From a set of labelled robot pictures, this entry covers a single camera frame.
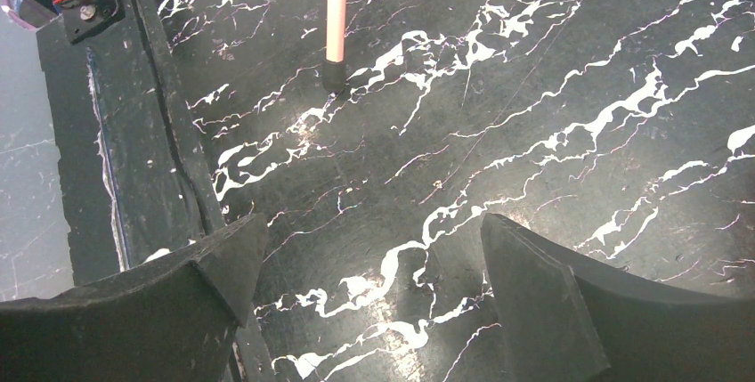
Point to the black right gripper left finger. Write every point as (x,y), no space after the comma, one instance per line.
(184,316)

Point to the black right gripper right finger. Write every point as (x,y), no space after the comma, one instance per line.
(568,317)

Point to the pink music stand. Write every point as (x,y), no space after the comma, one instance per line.
(333,69)

